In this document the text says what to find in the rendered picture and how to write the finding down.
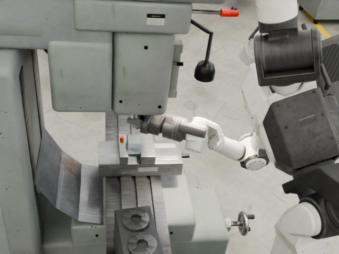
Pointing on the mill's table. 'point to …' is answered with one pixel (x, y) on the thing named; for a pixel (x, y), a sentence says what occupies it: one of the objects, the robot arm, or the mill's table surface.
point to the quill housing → (141, 72)
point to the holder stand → (135, 232)
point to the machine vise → (175, 150)
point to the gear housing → (132, 16)
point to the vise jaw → (147, 149)
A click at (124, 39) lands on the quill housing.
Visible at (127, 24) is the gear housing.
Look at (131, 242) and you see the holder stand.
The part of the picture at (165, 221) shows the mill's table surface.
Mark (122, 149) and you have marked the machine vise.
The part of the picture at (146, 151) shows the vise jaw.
